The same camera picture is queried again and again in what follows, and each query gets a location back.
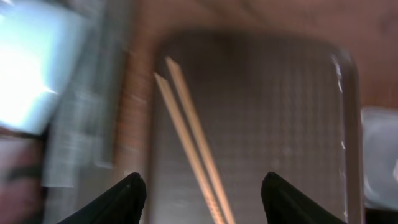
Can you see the grey plastic dishwasher rack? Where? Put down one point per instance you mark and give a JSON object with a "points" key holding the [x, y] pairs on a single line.
{"points": [[79, 155]]}

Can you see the clear plastic waste bin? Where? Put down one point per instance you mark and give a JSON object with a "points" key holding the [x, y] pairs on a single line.
{"points": [[380, 157]]}

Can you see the wooden chopstick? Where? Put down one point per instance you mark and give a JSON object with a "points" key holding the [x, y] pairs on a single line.
{"points": [[189, 148], [198, 137]]}

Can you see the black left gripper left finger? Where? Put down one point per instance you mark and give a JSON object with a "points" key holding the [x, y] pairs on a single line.
{"points": [[122, 203]]}

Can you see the light blue bowl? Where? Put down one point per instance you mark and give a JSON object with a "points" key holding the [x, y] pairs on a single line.
{"points": [[41, 44]]}

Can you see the dark brown serving tray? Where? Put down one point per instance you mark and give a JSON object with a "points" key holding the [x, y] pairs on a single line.
{"points": [[274, 103]]}

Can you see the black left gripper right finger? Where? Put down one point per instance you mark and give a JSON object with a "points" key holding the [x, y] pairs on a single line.
{"points": [[283, 203]]}

